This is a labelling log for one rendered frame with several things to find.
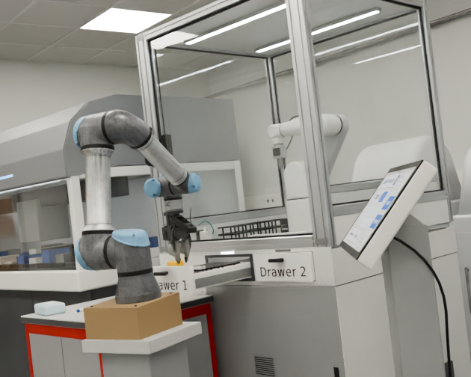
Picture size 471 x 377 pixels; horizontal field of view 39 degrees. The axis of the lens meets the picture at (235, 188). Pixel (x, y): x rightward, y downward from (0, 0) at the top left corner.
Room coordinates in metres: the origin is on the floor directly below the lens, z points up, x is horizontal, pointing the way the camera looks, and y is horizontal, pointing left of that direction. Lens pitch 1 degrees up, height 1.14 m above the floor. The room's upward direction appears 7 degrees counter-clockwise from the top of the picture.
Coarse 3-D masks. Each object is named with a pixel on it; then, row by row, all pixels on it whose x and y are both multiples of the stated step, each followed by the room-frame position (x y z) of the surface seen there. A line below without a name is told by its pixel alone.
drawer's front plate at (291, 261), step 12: (300, 252) 2.52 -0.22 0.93; (264, 264) 2.64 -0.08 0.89; (276, 264) 2.59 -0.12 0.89; (288, 264) 2.55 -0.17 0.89; (300, 264) 2.50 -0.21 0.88; (312, 264) 2.47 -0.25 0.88; (264, 276) 2.64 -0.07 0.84; (288, 276) 2.55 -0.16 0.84; (300, 276) 2.51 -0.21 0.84; (312, 276) 2.47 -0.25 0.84
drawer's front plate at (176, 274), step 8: (168, 272) 2.56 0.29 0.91; (176, 272) 2.52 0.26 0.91; (184, 272) 2.49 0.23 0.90; (192, 272) 2.47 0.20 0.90; (160, 280) 2.60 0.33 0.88; (168, 280) 2.56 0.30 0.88; (176, 280) 2.53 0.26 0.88; (184, 280) 2.50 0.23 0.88; (192, 280) 2.47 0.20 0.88; (160, 288) 2.60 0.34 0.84; (184, 288) 2.50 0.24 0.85; (192, 288) 2.47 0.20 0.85
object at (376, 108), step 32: (320, 0) 2.53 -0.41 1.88; (352, 0) 2.68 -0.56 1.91; (320, 32) 2.51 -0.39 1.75; (352, 32) 2.66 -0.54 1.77; (384, 32) 2.83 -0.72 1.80; (416, 32) 3.03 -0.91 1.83; (320, 64) 2.49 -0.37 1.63; (352, 64) 2.64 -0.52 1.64; (384, 64) 2.81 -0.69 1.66; (416, 64) 3.00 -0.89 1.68; (320, 96) 2.48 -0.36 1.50; (352, 96) 2.62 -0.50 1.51; (384, 96) 2.79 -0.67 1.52; (416, 96) 2.98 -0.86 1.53; (352, 128) 2.60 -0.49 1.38; (384, 128) 2.77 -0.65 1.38; (416, 128) 2.95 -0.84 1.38; (352, 160) 2.59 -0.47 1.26; (384, 160) 2.75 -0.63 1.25; (416, 160) 2.93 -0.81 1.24; (352, 192) 2.57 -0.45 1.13
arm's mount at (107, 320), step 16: (96, 304) 2.18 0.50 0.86; (112, 304) 2.14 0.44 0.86; (128, 304) 2.10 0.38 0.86; (144, 304) 2.06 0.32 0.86; (160, 304) 2.13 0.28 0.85; (176, 304) 2.20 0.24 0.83; (96, 320) 2.12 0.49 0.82; (112, 320) 2.08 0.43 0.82; (128, 320) 2.05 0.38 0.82; (144, 320) 2.05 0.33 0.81; (160, 320) 2.12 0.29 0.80; (176, 320) 2.19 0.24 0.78; (96, 336) 2.12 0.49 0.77; (112, 336) 2.09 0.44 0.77; (128, 336) 2.05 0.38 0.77; (144, 336) 2.05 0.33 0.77
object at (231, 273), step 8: (240, 264) 2.68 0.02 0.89; (248, 264) 2.71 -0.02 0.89; (200, 272) 2.53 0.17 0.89; (208, 272) 2.55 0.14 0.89; (216, 272) 2.58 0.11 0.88; (224, 272) 2.61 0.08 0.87; (232, 272) 2.64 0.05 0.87; (240, 272) 2.67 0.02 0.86; (248, 272) 2.71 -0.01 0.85; (200, 280) 2.52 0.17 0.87; (208, 280) 2.55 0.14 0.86; (216, 280) 2.58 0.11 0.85; (224, 280) 2.61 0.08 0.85; (232, 280) 2.64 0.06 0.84; (200, 288) 2.52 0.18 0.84
